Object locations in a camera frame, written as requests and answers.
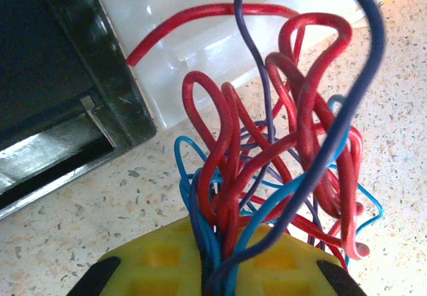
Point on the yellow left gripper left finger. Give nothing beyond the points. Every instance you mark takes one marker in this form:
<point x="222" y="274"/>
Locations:
<point x="160" y="269"/>

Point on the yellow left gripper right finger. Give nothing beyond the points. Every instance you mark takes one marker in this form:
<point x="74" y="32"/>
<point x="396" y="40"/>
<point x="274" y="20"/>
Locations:
<point x="293" y="272"/>

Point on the white plastic bin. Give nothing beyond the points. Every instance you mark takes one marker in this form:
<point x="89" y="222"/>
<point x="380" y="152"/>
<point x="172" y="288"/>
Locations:
<point x="200" y="56"/>

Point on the black plastic bin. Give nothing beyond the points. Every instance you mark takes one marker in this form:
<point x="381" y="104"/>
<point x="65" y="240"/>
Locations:
<point x="33" y="59"/>

